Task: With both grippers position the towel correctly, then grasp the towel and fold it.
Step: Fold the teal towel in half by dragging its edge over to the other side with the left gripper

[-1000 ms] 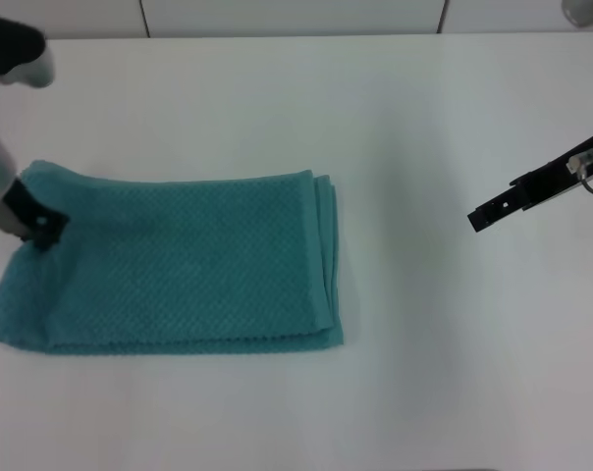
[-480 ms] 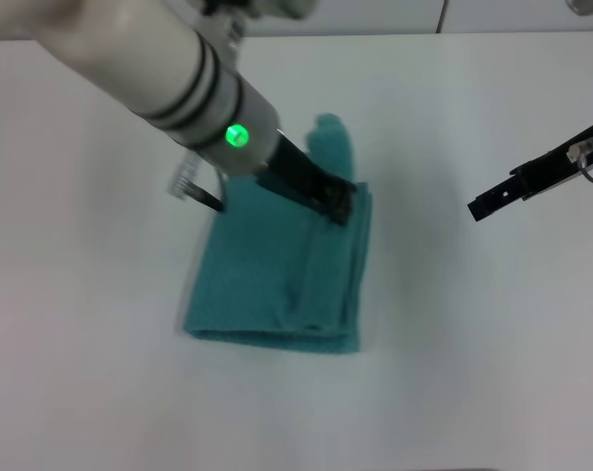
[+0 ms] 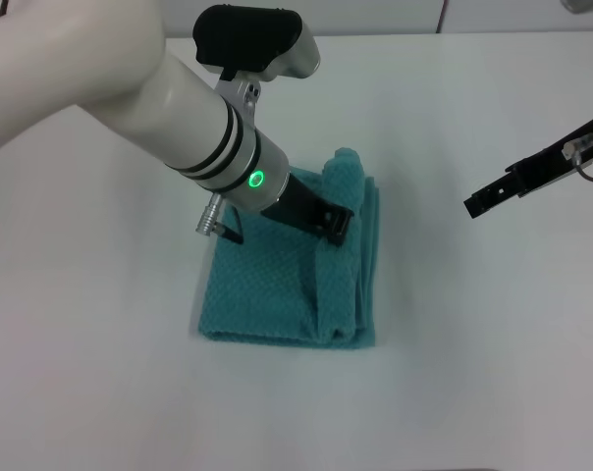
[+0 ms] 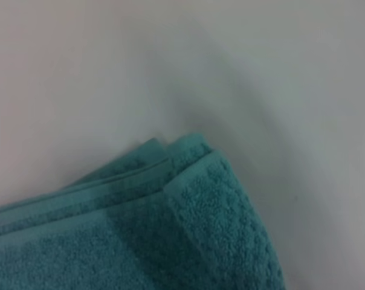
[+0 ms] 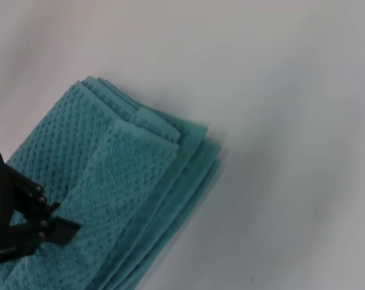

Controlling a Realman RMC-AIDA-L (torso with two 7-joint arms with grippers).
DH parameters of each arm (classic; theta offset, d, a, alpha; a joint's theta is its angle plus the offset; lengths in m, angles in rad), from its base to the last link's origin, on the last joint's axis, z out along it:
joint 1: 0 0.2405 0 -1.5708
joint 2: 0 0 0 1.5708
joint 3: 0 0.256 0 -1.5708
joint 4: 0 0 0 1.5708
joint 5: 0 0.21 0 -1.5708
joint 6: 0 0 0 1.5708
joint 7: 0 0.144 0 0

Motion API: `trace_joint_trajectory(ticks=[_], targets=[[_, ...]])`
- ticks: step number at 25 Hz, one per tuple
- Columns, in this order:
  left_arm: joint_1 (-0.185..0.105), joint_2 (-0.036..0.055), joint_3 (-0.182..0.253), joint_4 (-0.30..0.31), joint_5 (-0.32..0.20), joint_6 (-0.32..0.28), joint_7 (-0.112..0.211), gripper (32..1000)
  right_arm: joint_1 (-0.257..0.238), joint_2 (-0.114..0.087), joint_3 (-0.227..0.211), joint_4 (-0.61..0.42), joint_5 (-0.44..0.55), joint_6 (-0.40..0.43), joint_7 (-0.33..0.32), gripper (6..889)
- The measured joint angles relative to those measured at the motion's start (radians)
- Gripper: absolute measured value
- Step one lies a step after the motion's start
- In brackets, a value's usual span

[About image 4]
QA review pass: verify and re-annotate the teal waffle-weave towel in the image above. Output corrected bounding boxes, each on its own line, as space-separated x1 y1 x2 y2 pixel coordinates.
0 132 286 290

